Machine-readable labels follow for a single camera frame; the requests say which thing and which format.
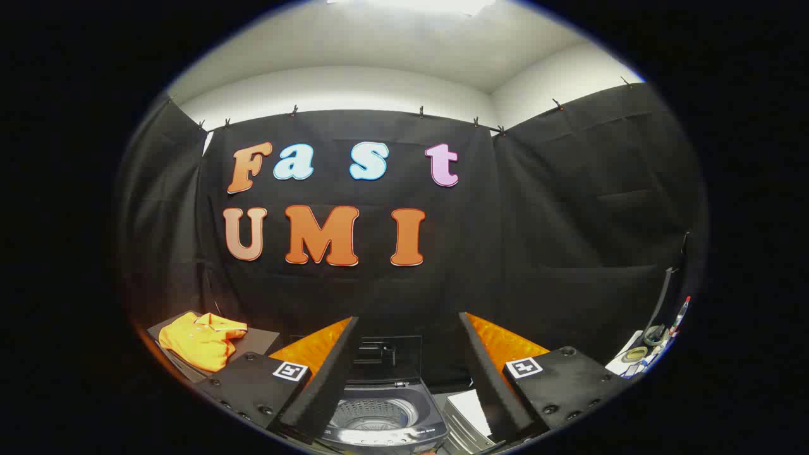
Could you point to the white paper stack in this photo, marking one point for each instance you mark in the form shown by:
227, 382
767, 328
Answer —
468, 411

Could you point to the orange polo shirt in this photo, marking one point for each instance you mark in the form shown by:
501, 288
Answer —
199, 344

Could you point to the grey washing machine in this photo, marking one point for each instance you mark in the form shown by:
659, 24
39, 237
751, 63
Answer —
379, 436

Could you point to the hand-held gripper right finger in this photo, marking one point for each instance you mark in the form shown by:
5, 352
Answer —
490, 379

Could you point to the grey platform box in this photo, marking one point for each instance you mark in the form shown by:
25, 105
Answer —
262, 338

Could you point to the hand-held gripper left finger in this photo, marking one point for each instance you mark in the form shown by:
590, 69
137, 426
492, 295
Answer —
328, 379

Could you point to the black backdrop cloth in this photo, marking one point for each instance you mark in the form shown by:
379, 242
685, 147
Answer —
537, 221

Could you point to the yellowish tape roll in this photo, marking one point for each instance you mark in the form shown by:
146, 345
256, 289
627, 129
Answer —
634, 354

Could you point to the green tape roll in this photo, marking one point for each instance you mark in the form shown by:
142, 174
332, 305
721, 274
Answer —
655, 335

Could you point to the red marker pen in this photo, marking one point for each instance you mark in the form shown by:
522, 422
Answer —
681, 316

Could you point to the dark glass washing machine lid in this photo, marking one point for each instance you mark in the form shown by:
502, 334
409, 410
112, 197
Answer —
404, 360

